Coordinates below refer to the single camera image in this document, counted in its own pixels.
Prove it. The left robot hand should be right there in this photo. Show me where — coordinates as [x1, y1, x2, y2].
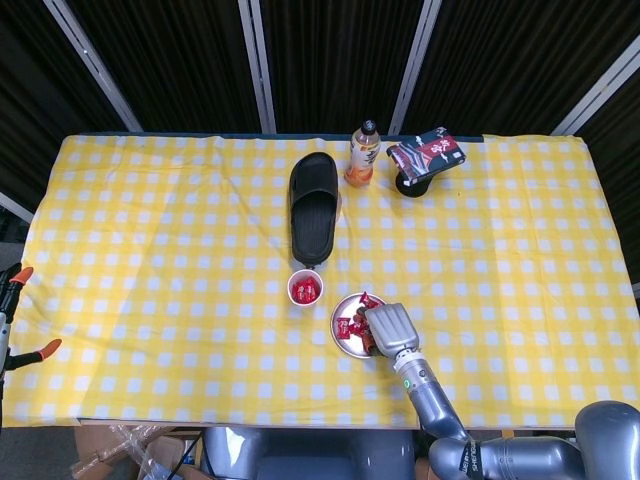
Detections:
[0, 266, 64, 374]

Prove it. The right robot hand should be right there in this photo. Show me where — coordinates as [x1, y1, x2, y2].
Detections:
[360, 302, 422, 359]

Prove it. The white paper cup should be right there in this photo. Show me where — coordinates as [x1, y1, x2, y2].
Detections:
[286, 268, 325, 307]

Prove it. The round metal plate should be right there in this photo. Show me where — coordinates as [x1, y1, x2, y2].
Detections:
[329, 292, 396, 359]

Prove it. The black rubber slipper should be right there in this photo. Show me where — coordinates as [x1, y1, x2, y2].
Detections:
[288, 152, 342, 266]

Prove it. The yellow white checkered tablecloth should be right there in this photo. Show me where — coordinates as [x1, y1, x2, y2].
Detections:
[8, 130, 640, 430]

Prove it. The black mesh pen holder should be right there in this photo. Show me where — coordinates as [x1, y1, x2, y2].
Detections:
[394, 172, 432, 199]

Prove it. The grey robot torso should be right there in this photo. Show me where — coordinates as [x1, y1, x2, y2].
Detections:
[201, 427, 419, 480]

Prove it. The orange drink plastic bottle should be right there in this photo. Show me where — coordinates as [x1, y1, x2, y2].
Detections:
[343, 118, 384, 189]

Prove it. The red black book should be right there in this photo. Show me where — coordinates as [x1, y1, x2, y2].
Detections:
[387, 125, 469, 182]

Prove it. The brown cardboard box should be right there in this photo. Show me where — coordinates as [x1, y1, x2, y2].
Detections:
[69, 424, 204, 480]

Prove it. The clear plastic wrap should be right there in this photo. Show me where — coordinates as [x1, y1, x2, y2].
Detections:
[107, 424, 171, 480]

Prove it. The aluminium frame post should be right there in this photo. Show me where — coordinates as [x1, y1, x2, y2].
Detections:
[387, 0, 442, 135]
[551, 37, 640, 136]
[0, 192, 36, 224]
[42, 0, 145, 132]
[237, 0, 278, 134]

